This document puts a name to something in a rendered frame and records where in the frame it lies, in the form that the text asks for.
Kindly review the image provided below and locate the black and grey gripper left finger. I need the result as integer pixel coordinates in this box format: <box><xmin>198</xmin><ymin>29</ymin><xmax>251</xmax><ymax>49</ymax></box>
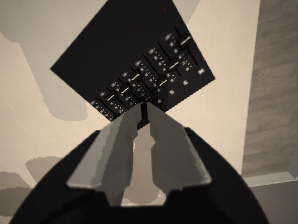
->
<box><xmin>9</xmin><ymin>102</ymin><xmax>145</xmax><ymax>224</ymax></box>

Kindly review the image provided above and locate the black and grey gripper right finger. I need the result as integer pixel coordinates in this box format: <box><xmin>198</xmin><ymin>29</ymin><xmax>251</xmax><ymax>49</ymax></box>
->
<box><xmin>145</xmin><ymin>102</ymin><xmax>270</xmax><ymax>224</ymax></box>

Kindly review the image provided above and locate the black lighting desk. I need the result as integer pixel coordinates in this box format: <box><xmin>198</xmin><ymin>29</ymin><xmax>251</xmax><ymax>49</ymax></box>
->
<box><xmin>50</xmin><ymin>0</ymin><xmax>216</xmax><ymax>122</ymax></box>

